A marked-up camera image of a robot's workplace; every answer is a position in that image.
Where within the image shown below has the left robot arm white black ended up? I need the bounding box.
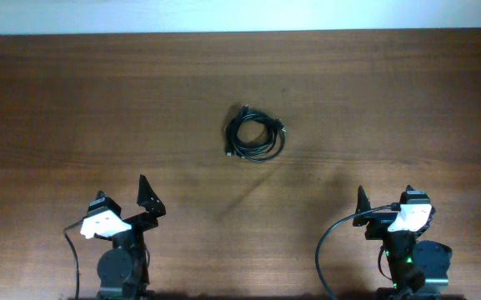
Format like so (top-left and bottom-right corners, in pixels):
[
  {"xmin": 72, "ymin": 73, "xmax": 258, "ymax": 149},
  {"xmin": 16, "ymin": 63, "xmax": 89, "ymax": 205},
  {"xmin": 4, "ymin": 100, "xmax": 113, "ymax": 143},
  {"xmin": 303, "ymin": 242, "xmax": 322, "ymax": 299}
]
[{"xmin": 80, "ymin": 174, "xmax": 166, "ymax": 299}]

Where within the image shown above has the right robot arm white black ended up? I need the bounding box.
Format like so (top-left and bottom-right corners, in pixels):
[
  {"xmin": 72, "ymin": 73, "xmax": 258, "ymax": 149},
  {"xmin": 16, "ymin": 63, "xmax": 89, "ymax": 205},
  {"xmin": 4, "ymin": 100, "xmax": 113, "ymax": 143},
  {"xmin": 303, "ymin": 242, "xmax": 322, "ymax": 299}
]
[{"xmin": 353, "ymin": 186, "xmax": 453, "ymax": 299}]

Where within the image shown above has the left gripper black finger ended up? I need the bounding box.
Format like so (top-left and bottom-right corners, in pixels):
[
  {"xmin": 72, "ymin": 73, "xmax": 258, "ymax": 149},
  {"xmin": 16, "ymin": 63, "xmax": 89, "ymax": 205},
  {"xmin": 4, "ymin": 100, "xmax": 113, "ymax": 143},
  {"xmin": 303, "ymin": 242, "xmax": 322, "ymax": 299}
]
[
  {"xmin": 137, "ymin": 174, "xmax": 166, "ymax": 217},
  {"xmin": 88, "ymin": 190, "xmax": 122, "ymax": 217}
]

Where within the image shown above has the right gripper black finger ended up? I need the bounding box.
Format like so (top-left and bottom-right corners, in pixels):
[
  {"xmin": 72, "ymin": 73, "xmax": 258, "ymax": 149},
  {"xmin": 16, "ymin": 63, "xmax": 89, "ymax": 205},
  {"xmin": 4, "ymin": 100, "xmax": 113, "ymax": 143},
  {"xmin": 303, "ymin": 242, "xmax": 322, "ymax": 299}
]
[
  {"xmin": 353, "ymin": 186, "xmax": 371, "ymax": 227},
  {"xmin": 399, "ymin": 185, "xmax": 428, "ymax": 205}
]

